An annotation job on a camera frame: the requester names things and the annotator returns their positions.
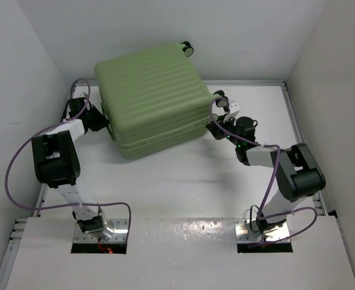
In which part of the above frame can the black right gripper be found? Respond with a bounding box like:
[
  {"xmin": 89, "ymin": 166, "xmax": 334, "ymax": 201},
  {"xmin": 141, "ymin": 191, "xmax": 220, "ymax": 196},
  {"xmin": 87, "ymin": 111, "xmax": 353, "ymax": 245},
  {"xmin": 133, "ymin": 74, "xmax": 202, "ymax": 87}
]
[{"xmin": 209, "ymin": 113, "xmax": 243, "ymax": 147}]

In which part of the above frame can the light green suitcase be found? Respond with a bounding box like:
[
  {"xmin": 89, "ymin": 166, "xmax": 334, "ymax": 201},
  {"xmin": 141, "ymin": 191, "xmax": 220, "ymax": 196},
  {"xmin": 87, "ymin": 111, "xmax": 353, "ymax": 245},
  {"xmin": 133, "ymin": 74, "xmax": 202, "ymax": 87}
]
[{"xmin": 94, "ymin": 41, "xmax": 224, "ymax": 160}]

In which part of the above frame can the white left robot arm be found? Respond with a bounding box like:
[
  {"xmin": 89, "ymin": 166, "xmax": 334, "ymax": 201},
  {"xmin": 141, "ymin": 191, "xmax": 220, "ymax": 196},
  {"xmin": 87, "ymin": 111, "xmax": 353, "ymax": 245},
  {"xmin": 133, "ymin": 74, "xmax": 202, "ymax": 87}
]
[{"xmin": 31, "ymin": 97, "xmax": 113, "ymax": 239}]

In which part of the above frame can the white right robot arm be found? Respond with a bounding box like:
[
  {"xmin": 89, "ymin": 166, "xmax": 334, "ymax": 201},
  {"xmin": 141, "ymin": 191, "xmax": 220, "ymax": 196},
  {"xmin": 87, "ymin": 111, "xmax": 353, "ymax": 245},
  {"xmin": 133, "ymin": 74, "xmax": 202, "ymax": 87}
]
[{"xmin": 206, "ymin": 115, "xmax": 326, "ymax": 233}]

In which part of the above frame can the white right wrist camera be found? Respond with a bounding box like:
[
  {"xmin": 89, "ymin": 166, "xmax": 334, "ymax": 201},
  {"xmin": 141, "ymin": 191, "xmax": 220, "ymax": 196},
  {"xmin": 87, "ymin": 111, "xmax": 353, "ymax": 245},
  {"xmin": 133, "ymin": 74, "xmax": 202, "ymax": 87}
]
[{"xmin": 223, "ymin": 101, "xmax": 240, "ymax": 122}]

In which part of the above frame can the left aluminium table rail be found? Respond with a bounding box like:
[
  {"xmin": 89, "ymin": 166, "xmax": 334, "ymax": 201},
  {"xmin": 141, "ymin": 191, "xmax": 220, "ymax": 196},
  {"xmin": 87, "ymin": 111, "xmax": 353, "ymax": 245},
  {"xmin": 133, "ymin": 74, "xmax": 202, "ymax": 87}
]
[{"xmin": 0, "ymin": 79, "xmax": 91, "ymax": 289}]

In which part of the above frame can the aluminium table rail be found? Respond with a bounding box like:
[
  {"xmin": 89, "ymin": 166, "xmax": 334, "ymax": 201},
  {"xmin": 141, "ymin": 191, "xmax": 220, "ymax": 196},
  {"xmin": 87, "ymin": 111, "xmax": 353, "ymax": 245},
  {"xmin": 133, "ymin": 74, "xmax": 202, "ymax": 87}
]
[
  {"xmin": 0, "ymin": 79, "xmax": 91, "ymax": 289},
  {"xmin": 281, "ymin": 82, "xmax": 338, "ymax": 219}
]

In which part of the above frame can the right aluminium table rail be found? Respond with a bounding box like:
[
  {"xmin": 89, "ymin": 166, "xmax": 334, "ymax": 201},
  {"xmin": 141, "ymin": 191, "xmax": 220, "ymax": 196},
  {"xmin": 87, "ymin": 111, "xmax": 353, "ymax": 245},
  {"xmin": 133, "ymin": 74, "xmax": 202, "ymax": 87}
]
[{"xmin": 281, "ymin": 82, "xmax": 338, "ymax": 219}]

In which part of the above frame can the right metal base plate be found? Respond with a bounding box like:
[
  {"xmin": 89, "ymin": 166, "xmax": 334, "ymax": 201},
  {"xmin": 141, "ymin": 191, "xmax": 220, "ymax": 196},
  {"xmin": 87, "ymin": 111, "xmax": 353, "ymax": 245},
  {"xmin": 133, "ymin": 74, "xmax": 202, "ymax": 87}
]
[{"xmin": 234, "ymin": 219, "xmax": 291, "ymax": 245}]

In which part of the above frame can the metal base plate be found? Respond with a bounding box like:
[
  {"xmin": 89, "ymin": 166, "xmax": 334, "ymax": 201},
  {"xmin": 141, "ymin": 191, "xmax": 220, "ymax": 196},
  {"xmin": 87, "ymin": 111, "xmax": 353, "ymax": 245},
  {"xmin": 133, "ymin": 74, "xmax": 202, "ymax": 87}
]
[
  {"xmin": 234, "ymin": 219, "xmax": 291, "ymax": 245},
  {"xmin": 73, "ymin": 219, "xmax": 129, "ymax": 245}
]

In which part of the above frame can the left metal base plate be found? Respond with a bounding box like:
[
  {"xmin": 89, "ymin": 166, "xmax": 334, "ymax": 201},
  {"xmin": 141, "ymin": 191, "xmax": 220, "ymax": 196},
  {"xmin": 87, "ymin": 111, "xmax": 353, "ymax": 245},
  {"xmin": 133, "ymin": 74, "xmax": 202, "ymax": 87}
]
[{"xmin": 73, "ymin": 219, "xmax": 129, "ymax": 245}]

